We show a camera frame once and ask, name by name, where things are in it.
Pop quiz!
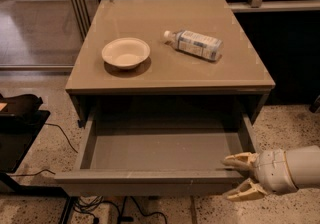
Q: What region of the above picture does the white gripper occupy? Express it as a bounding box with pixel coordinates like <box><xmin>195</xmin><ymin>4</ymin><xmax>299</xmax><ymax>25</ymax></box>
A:
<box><xmin>222</xmin><ymin>149</ymin><xmax>298</xmax><ymax>202</ymax></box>

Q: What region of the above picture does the grey top drawer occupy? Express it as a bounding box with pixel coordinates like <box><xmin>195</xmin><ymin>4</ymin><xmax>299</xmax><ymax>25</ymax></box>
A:
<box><xmin>55</xmin><ymin>107</ymin><xmax>257</xmax><ymax>196</ymax></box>

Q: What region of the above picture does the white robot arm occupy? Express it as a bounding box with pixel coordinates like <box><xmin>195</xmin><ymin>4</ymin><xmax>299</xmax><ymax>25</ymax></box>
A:
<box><xmin>222</xmin><ymin>145</ymin><xmax>320</xmax><ymax>202</ymax></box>

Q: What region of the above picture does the grey drawer cabinet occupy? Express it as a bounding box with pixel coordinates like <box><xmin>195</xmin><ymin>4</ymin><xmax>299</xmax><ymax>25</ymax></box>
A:
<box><xmin>66</xmin><ymin>0</ymin><xmax>275</xmax><ymax>121</ymax></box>

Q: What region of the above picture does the clear plastic water bottle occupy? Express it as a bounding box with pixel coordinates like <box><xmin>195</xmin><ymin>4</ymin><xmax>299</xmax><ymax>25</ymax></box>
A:
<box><xmin>163</xmin><ymin>30</ymin><xmax>223</xmax><ymax>62</ymax></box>

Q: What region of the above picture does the white paper bowl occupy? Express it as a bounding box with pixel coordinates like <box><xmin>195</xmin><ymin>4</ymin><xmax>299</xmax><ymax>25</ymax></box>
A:
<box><xmin>101</xmin><ymin>38</ymin><xmax>150</xmax><ymax>70</ymax></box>

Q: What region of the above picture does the black desk stand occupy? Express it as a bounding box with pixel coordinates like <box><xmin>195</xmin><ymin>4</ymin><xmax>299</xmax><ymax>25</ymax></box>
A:
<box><xmin>0</xmin><ymin>94</ymin><xmax>50</xmax><ymax>193</ymax></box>

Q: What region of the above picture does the black floor plug cable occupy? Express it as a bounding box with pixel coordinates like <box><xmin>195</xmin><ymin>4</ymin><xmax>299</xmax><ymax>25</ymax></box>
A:
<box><xmin>116</xmin><ymin>195</ymin><xmax>168</xmax><ymax>224</ymax></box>

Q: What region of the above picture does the black coiled cable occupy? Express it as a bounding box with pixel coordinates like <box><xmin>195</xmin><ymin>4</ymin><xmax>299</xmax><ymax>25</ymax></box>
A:
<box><xmin>71</xmin><ymin>195</ymin><xmax>108</xmax><ymax>217</ymax></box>

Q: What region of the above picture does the black power cable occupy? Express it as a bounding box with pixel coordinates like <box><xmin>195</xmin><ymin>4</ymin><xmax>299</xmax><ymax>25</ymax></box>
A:
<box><xmin>44</xmin><ymin>122</ymin><xmax>79</xmax><ymax>154</ymax></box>

